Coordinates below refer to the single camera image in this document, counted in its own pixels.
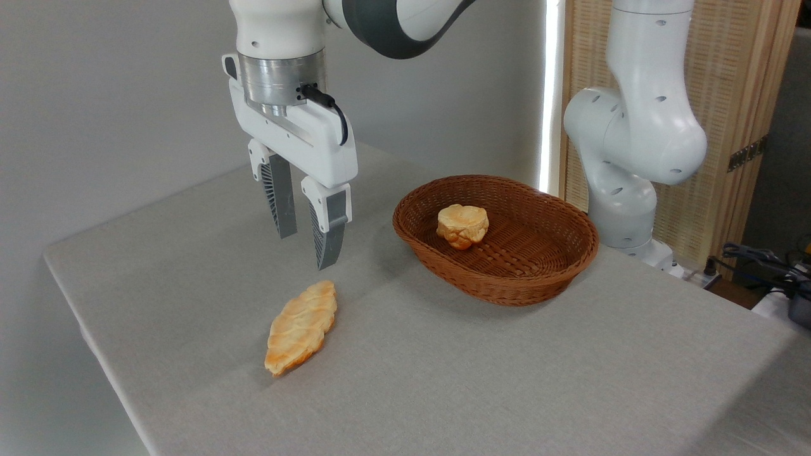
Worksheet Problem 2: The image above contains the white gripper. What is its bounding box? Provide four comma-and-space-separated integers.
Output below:
222, 54, 359, 271

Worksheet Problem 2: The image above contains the long croissant bread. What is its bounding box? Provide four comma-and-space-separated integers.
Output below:
264, 280, 338, 377

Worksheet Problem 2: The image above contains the round bread roll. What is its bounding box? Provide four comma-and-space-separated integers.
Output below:
435, 203, 490, 251

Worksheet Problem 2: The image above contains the brown wicker basket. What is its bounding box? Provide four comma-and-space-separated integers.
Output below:
392, 174, 600, 308

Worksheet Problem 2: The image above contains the white power strip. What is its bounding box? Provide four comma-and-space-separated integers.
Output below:
682, 265, 724, 289

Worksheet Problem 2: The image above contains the metal screen hinge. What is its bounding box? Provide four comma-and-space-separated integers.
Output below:
727, 136, 769, 174

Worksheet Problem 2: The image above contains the wooden folding screen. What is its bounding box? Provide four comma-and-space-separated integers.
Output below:
559, 0, 803, 279

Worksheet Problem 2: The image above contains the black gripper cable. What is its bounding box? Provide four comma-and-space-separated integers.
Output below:
298, 83, 350, 147

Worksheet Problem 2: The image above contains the dark cable bundle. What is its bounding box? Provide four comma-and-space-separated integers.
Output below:
721, 242, 811, 300

